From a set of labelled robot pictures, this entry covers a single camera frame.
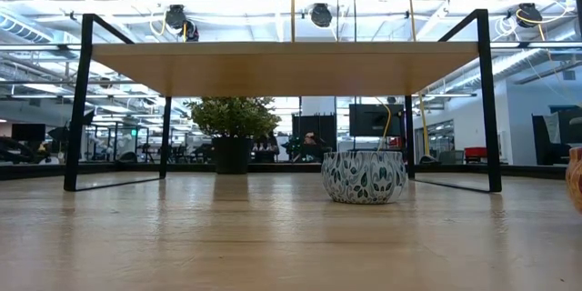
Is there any tall gold candle holder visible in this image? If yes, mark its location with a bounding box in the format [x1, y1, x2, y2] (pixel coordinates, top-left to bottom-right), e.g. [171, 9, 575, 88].
[289, 0, 297, 43]

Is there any person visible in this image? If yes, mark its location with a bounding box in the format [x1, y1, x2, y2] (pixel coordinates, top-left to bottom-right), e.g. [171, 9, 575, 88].
[290, 131, 333, 164]

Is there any black partition panel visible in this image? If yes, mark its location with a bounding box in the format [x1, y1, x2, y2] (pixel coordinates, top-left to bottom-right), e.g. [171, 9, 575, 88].
[291, 114, 338, 165]

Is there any green potted plant black pot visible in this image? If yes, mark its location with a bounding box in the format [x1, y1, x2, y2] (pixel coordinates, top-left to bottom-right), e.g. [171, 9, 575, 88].
[184, 96, 283, 176]

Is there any red seat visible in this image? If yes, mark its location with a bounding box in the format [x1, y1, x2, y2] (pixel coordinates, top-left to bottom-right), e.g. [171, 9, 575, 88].
[463, 146, 488, 164]

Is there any black background monitor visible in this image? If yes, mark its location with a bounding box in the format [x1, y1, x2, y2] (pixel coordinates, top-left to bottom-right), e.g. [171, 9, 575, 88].
[11, 123, 46, 143]

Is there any wooden shelf black metal frame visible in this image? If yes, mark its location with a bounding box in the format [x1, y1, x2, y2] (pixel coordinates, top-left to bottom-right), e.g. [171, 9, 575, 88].
[63, 8, 504, 194]

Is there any black wall screen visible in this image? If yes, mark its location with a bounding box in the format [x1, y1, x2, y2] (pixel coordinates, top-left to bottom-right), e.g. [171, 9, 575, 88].
[348, 103, 406, 138]

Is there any black ceiling cable reel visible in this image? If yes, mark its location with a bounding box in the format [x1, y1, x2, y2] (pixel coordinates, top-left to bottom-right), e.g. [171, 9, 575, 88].
[310, 3, 334, 29]
[516, 2, 543, 29]
[164, 4, 200, 43]

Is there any black aluminium table frame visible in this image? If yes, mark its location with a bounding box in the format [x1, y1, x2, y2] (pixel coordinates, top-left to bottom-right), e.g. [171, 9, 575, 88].
[0, 162, 567, 182]

